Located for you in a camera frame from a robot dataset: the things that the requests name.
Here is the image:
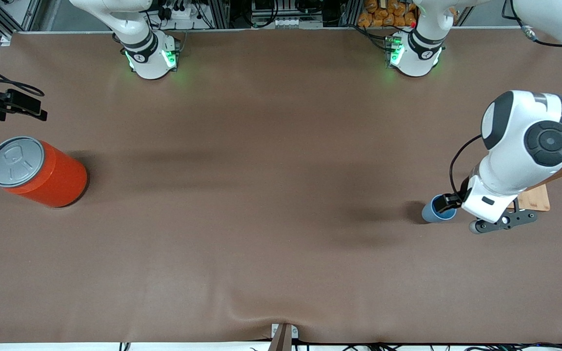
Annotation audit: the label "blue plastic cup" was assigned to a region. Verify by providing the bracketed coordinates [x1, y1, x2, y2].
[421, 194, 457, 224]

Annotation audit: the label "wooden cup rack stand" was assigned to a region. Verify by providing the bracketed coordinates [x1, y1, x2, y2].
[508, 151, 562, 213]

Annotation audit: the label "red can with grey lid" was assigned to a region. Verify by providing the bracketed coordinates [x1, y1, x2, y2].
[0, 136, 88, 209]

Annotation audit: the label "green lit right base connector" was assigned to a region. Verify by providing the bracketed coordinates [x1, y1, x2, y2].
[161, 46, 180, 69]

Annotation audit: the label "green lit base connector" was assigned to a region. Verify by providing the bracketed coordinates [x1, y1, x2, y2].
[385, 35, 404, 68]
[161, 46, 180, 69]

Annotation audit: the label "green lit left base connector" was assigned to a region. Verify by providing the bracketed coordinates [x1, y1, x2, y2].
[385, 35, 404, 68]

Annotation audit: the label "white power strip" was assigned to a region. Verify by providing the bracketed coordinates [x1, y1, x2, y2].
[157, 0, 213, 21]

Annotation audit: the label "brown table cloth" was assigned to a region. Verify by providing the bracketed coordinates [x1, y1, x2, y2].
[0, 27, 562, 344]

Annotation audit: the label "orange snack bags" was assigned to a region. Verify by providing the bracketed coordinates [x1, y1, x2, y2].
[358, 0, 418, 27]

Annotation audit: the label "metal table edge clamp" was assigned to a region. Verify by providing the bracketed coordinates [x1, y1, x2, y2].
[267, 323, 299, 351]

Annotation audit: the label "white terminal block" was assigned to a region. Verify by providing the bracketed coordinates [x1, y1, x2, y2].
[274, 17, 323, 29]

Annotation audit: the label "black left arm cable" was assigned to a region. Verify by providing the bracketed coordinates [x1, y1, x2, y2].
[449, 134, 484, 196]

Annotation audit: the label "aluminium frame profile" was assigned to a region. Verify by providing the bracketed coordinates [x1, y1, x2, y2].
[0, 0, 42, 37]

